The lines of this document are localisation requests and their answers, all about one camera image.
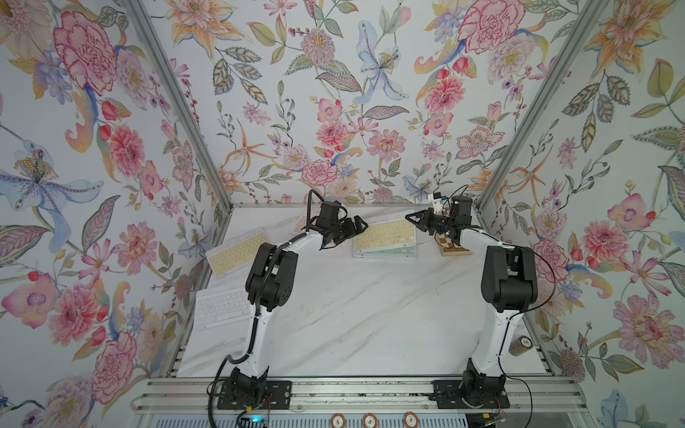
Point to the pink keyboard back left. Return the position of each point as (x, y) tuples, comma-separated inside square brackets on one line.
[(304, 223)]

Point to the white keyboard left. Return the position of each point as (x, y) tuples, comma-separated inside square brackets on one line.
[(220, 307)]

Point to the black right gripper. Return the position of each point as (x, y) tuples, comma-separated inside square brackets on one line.
[(425, 220)]

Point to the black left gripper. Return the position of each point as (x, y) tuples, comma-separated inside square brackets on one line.
[(347, 234)]

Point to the wooden chessboard box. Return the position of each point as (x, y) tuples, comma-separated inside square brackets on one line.
[(447, 248)]

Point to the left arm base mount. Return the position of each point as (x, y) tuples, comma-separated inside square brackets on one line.
[(239, 391)]

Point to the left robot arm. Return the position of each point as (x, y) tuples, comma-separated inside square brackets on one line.
[(270, 281)]

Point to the mint green keyboard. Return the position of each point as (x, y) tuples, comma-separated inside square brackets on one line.
[(387, 253)]

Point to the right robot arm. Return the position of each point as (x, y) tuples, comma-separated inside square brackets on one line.
[(509, 281)]

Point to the yellow keyboard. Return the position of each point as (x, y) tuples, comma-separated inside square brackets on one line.
[(391, 234), (236, 252)]

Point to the aluminium front rail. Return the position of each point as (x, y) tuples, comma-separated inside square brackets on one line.
[(378, 395)]

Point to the aluminium frame post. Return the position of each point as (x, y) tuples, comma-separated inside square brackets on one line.
[(583, 25), (144, 27)]

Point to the aluminium frame post left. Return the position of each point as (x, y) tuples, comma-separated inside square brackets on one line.
[(144, 27)]

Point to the aluminium frame post right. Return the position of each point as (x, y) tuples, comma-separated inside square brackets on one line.
[(583, 25)]

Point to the tape roll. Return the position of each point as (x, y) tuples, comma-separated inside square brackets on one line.
[(520, 346)]

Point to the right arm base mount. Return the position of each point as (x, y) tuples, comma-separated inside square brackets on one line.
[(477, 389)]

